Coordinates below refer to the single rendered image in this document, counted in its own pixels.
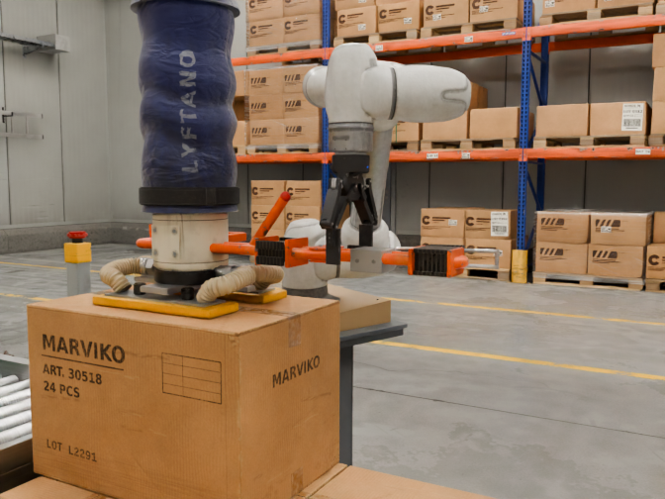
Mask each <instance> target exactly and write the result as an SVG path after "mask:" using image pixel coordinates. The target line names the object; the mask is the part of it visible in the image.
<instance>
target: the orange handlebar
mask: <svg viewBox="0 0 665 499"><path fill-rule="evenodd" d="M243 241H246V233H244V232H229V241H228V242H224V243H223V244H211V245H210V251H211V252H213V253H228V254H243V255H254V246H249V245H248V244H249V243H236V242H243ZM136 244H137V246H138V247H139V248H141V249H152V245H151V238H142V239H138V240H137V242H136ZM343 248H344V246H341V254H340V261H346V262H350V250H351V249H343ZM291 257H292V258H301V259H309V262H322V263H326V245H318V246H316V247H302V248H301V249H298V248H292V249H291ZM381 260H382V262H383V264H391V265H405V266H408V251H392V253H384V254H383V256H382V258H381ZM468 264H469V259H468V257H467V256H465V255H462V256H457V257H456V258H455V259H454V263H453V265H454V268H455V269H458V268H464V267H466V266H467V265H468Z"/></svg>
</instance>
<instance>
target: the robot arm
mask: <svg viewBox="0 0 665 499"><path fill-rule="evenodd" d="M303 93H304V96H305V98H306V99H307V100H308V102H310V103H311V104H312V105H314V106H316V107H319V108H326V111H327V114H328V119H329V126H328V130H329V151H331V152H335V154H333V155H332V172H333V173H337V178H329V185H328V192H327V196H326V200H325V204H324V208H323V212H322V216H321V219H320V221H318V220H316V219H302V220H296V221H293V222H291V223H290V225H289V226H288V228H287V230H286V232H285V234H284V237H286V238H302V237H308V247H316V246H318V245H326V263H322V262H309V263H308V264H304V265H299V266H294V267H289V268H286V267H285V262H284V266H280V267H282V269H283V271H284V278H283V280H282V289H283V290H287V295H289V296H300V297H310V298H320V299H330V300H338V301H339V303H340V298H339V297H336V296H333V295H330V294H329V291H328V280H331V279H334V278H366V277H375V276H379V275H382V274H385V273H388V272H390V271H388V272H385V273H368V272H354V271H350V262H346V261H340V254H341V246H344V248H343V249H347V246H348V245H355V246H368V247H377V248H394V249H395V251H400V250H396V247H400V246H401V245H400V242H399V240H398V238H397V237H396V235H395V234H393V233H392V232H391V231H389V230H388V226H387V225H386V223H385V222H384V221H383V220H382V212H383V204H384V196H385V187H386V179H387V171H388V166H389V158H390V149H391V142H392V134H393V128H394V127H395V126H396V124H397V123H398V122H399V121H403V122H410V123H435V122H446V121H450V120H453V119H456V118H458V117H460V116H462V115H463V114H464V113H465V112H466V111H467V110H468V108H469V106H470V100H471V83H470V81H469V80H468V78H467V77H466V76H465V75H464V74H463V73H461V72H459V71H457V70H455V69H452V68H448V67H440V66H434V65H403V64H400V63H398V62H393V61H382V60H377V57H376V55H375V53H374V51H373V50H372V48H371V47H370V46H369V45H367V44H358V43H352V44H343V45H339V46H337V47H336V48H335V49H334V50H333V51H332V54H331V56H330V59H329V63H328V66H317V67H314V68H312V69H311V70H310V71H309V72H308V73H307V74H306V75H305V77H304V80H303ZM350 201H351V202H352V203H351V215H350V217H349V218H348V219H346V220H345V221H344V223H343V225H342V228H341V229H338V225H339V223H340V220H341V218H342V216H343V213H344V211H345V208H346V206H347V204H348V203H349V202H350ZM326 219H327V220H326Z"/></svg>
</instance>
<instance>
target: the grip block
mask: <svg viewBox="0 0 665 499"><path fill-rule="evenodd" d="M307 246H308V237H302V238H286V237H280V238H279V236H269V237H261V238H255V239H254V257H255V265H275V266H284V262H285V267H286V268H289V267H294V266H299V265H304V264H308V263H309V260H308V259H301V258H292V257H291V249H292V248H298V249H301V248H302V247H307Z"/></svg>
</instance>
